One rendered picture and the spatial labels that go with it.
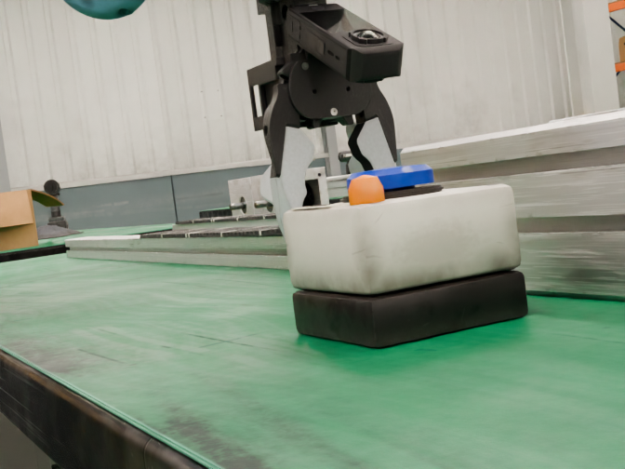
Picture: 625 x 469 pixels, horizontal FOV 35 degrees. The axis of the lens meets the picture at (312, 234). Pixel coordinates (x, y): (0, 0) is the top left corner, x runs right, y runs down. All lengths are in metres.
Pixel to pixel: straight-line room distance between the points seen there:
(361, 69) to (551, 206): 0.25
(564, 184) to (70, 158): 11.38
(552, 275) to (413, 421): 0.22
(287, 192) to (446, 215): 0.35
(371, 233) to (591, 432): 0.17
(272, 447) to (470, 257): 0.18
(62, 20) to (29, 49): 0.52
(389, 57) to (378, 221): 0.32
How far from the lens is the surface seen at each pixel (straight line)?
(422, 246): 0.41
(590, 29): 8.76
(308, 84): 0.77
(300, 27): 0.77
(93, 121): 11.89
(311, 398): 0.33
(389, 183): 0.43
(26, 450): 1.80
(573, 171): 0.47
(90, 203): 11.79
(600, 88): 8.75
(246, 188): 1.71
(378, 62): 0.70
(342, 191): 3.98
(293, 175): 0.76
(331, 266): 0.43
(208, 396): 0.36
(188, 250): 1.10
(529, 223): 0.52
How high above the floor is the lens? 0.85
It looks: 3 degrees down
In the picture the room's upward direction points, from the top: 7 degrees counter-clockwise
